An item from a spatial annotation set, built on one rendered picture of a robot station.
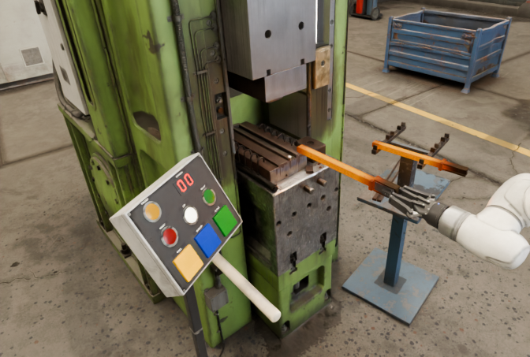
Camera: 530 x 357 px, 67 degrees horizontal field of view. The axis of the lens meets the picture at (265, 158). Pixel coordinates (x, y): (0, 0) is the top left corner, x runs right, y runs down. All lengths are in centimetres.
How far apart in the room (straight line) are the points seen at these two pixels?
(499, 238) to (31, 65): 622
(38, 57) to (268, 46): 547
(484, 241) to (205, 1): 107
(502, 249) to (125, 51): 142
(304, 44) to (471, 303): 169
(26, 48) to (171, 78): 531
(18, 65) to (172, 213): 562
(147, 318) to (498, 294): 192
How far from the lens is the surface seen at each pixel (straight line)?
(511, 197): 125
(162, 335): 234
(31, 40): 660
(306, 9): 147
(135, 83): 173
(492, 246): 118
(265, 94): 142
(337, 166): 143
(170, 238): 115
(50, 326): 262
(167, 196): 117
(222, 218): 128
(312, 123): 186
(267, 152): 167
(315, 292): 220
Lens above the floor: 182
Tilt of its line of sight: 31 degrees down
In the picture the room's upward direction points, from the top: 4 degrees counter-clockwise
